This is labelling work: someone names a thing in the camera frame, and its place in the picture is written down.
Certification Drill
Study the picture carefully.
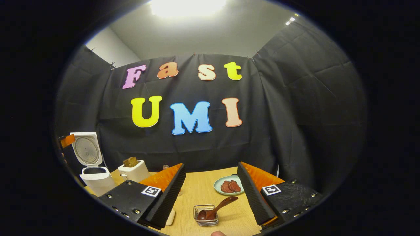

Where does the white rice cooker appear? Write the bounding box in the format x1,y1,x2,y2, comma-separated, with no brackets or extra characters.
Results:
70,132,117,197

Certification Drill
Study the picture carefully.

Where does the brown wooden spoon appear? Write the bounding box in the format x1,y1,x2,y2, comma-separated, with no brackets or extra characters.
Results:
197,196,239,221

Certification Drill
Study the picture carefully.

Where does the black backdrop cloth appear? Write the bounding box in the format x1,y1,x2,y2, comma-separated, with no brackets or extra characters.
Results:
54,16,368,197

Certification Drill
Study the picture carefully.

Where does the wire chopstick holder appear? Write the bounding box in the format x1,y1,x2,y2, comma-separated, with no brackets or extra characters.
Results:
193,204,219,227

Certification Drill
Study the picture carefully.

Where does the white toaster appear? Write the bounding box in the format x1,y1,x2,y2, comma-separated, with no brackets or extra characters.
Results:
117,160,151,183

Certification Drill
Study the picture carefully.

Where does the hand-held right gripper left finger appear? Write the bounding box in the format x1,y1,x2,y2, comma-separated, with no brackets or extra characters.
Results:
98,163,186,230

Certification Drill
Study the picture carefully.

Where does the ceiling light panel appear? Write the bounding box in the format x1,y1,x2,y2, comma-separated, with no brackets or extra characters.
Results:
149,0,227,17

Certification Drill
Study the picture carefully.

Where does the pale green plate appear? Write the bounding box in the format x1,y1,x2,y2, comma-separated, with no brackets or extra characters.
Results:
214,175,245,196

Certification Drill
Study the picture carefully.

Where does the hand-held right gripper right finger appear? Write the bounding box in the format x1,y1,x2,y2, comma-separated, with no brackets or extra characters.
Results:
237,162,324,231

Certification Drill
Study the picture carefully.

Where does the clear plastic water bottle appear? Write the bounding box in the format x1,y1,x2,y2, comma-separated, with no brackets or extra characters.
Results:
162,164,183,196

